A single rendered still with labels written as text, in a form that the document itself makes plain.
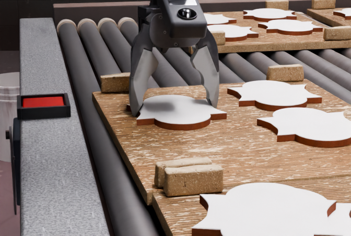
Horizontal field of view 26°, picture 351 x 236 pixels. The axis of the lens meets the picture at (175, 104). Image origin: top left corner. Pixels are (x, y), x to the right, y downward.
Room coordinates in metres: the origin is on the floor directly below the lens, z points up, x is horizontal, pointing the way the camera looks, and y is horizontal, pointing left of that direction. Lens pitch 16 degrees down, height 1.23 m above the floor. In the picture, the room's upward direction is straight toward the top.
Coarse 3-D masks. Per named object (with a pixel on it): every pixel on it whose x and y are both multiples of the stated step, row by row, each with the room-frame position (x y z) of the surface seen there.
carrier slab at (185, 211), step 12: (312, 180) 0.75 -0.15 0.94; (324, 180) 0.75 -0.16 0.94; (336, 180) 0.75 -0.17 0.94; (348, 180) 0.75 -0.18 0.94; (324, 192) 0.72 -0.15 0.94; (336, 192) 0.72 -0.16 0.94; (348, 192) 0.72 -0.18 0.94; (156, 204) 0.69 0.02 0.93; (168, 204) 0.69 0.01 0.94; (180, 204) 0.69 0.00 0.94; (192, 204) 0.69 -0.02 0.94; (168, 216) 0.66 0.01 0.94; (180, 216) 0.66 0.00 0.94; (192, 216) 0.66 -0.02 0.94; (204, 216) 0.66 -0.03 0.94; (168, 228) 0.64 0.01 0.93; (180, 228) 0.63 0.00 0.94
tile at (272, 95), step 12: (252, 84) 1.12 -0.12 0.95; (264, 84) 1.12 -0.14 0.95; (276, 84) 1.12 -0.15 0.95; (288, 84) 1.12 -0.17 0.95; (240, 96) 1.06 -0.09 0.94; (252, 96) 1.05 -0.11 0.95; (264, 96) 1.05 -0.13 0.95; (276, 96) 1.05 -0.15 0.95; (288, 96) 1.05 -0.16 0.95; (300, 96) 1.05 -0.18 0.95; (312, 96) 1.05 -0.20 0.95; (264, 108) 1.02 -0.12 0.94; (276, 108) 1.01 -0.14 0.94
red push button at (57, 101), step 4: (24, 100) 1.09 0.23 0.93; (28, 100) 1.09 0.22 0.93; (32, 100) 1.09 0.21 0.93; (36, 100) 1.09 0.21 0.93; (40, 100) 1.09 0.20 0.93; (44, 100) 1.09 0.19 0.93; (48, 100) 1.09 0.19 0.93; (52, 100) 1.09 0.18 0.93; (56, 100) 1.09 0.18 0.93; (60, 100) 1.09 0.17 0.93; (24, 104) 1.07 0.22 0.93; (28, 104) 1.07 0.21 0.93; (32, 104) 1.07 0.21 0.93; (36, 104) 1.07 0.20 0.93; (40, 104) 1.07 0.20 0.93; (44, 104) 1.07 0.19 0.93; (48, 104) 1.07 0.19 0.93; (52, 104) 1.07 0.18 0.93; (56, 104) 1.07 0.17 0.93; (60, 104) 1.07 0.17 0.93
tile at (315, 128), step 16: (288, 112) 0.97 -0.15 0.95; (304, 112) 0.97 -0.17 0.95; (320, 112) 0.97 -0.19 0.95; (336, 112) 0.97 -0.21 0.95; (272, 128) 0.92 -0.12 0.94; (288, 128) 0.90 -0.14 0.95; (304, 128) 0.90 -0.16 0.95; (320, 128) 0.90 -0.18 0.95; (336, 128) 0.90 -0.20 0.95; (304, 144) 0.87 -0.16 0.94; (320, 144) 0.86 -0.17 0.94; (336, 144) 0.86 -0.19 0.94
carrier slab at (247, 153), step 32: (96, 96) 1.09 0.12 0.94; (128, 96) 1.09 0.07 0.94; (192, 96) 1.09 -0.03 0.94; (224, 96) 1.09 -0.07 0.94; (128, 128) 0.93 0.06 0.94; (160, 128) 0.93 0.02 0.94; (224, 128) 0.93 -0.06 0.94; (256, 128) 0.93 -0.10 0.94; (128, 160) 0.82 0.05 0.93; (160, 160) 0.81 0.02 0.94; (224, 160) 0.81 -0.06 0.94; (256, 160) 0.81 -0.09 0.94; (288, 160) 0.81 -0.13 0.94; (320, 160) 0.81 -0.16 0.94
